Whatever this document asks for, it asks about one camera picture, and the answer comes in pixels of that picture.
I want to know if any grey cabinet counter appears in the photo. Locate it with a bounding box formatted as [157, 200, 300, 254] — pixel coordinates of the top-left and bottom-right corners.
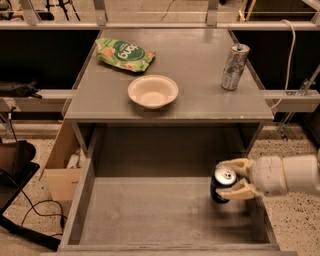
[65, 28, 273, 159]

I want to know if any black chair base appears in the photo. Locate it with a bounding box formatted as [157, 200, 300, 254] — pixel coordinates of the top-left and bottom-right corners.
[0, 140, 60, 251]

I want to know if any cardboard box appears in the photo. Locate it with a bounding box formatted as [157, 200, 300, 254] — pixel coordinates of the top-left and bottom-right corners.
[43, 122, 83, 201]

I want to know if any black floor cable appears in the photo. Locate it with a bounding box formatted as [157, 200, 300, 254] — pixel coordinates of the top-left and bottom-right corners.
[0, 169, 68, 238]

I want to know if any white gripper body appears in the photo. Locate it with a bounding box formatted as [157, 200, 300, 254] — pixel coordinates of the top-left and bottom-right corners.
[250, 156, 287, 196]

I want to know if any silver energy drink can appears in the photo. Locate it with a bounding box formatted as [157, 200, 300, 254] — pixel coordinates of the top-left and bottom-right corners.
[221, 43, 250, 91]

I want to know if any white paper bowl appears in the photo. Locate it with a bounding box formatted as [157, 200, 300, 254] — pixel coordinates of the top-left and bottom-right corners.
[128, 75, 179, 109]

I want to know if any metal railing frame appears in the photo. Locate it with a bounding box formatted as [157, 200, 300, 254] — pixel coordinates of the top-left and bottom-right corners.
[0, 0, 320, 31]

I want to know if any green chip bag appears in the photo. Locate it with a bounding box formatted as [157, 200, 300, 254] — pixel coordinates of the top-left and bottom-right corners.
[95, 38, 155, 72]

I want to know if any grey open drawer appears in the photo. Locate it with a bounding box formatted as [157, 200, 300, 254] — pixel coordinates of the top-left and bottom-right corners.
[59, 126, 279, 256]

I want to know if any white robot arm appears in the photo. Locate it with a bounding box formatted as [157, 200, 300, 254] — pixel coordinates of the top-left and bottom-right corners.
[213, 155, 320, 200]

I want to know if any blue pepsi can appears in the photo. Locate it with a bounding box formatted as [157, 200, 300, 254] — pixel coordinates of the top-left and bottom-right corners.
[210, 166, 237, 204]

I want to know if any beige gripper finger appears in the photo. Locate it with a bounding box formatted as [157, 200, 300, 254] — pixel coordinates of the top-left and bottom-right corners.
[216, 178, 263, 200]
[216, 158, 255, 177]

